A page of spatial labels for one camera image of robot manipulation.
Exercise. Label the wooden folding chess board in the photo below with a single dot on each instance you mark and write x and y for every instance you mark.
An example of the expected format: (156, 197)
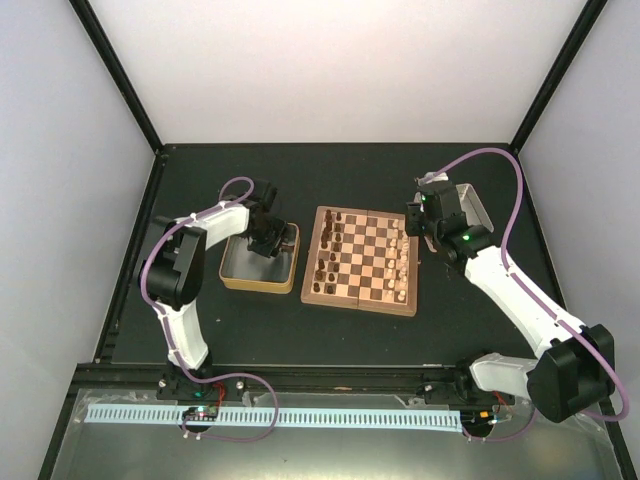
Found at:
(361, 281)

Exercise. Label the yellow bear tin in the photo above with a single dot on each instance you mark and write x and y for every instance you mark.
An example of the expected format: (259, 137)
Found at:
(244, 270)

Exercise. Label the black mounting rail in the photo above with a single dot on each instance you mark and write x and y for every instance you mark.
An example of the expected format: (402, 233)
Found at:
(438, 384)

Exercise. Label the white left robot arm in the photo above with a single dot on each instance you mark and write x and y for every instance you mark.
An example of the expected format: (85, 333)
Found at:
(172, 273)

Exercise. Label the pink metal tin tray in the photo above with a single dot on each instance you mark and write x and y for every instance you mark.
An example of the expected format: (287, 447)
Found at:
(473, 207)

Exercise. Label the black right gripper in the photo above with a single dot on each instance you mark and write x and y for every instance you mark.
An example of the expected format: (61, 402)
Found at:
(412, 226)

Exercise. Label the white slotted cable duct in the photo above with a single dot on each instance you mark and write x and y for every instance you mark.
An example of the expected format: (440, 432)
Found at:
(263, 417)

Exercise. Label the black frame post right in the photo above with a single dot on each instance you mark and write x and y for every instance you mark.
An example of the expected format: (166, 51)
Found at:
(570, 48)

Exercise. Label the white queen piece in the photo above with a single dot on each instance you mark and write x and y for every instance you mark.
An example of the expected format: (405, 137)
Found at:
(404, 257)

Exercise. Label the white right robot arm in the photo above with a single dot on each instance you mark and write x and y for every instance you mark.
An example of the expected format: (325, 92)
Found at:
(573, 364)

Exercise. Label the dark bishop piece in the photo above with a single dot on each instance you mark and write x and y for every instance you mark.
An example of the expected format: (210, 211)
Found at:
(325, 240)

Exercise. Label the right controller board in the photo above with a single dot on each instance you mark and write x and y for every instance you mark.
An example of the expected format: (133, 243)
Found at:
(481, 418)

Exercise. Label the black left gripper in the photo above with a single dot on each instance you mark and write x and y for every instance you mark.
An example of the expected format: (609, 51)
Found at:
(272, 249)

